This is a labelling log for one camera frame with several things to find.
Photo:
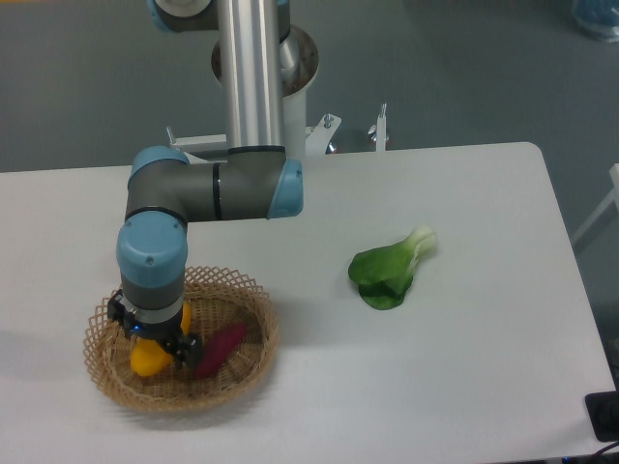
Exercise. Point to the blue bag in background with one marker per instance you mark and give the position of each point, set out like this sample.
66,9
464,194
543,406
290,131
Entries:
598,18

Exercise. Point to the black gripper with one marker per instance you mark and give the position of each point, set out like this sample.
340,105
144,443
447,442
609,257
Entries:
185,349

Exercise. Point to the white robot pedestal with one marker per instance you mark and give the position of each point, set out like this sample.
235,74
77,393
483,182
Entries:
299,67

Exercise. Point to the white frame at right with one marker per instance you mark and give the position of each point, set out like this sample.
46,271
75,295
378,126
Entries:
600,218

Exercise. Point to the woven wicker basket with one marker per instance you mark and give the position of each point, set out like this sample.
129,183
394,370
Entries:
217,297

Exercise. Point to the purple sweet potato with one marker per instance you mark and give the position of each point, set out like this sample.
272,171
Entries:
219,348

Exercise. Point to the yellow mango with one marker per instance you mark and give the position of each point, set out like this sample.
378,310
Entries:
148,358

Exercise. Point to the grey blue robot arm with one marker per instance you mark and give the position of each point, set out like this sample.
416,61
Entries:
166,192

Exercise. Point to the green bok choy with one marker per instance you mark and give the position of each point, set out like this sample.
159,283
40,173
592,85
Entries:
384,274

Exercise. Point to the black device at corner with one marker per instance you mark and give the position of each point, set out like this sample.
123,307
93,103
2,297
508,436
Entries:
602,408

